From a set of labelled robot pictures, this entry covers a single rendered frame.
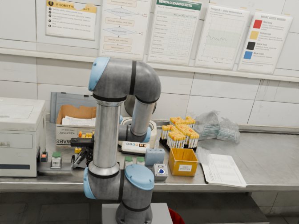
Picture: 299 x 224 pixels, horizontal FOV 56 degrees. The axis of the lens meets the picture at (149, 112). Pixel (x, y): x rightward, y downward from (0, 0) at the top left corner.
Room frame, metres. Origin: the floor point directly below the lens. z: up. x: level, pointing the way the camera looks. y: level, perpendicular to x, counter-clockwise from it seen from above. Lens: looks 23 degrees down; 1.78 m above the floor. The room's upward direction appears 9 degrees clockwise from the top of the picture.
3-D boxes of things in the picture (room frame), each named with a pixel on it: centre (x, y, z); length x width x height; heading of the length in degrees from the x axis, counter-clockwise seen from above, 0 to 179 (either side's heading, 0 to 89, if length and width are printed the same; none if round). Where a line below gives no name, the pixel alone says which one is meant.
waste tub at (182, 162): (1.37, -0.23, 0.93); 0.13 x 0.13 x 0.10; 10
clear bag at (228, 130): (1.88, -0.59, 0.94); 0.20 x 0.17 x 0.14; 75
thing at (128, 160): (1.29, 0.07, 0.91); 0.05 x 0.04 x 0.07; 13
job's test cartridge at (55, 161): (1.17, 0.42, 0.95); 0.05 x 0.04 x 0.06; 13
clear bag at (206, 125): (1.87, -0.41, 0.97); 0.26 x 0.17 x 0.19; 124
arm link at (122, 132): (1.12, 0.15, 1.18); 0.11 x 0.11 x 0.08; 7
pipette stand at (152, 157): (1.36, -0.07, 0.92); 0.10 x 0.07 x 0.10; 105
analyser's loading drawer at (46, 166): (1.16, 0.44, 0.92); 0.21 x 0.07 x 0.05; 103
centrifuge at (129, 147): (1.59, 0.06, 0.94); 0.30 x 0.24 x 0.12; 4
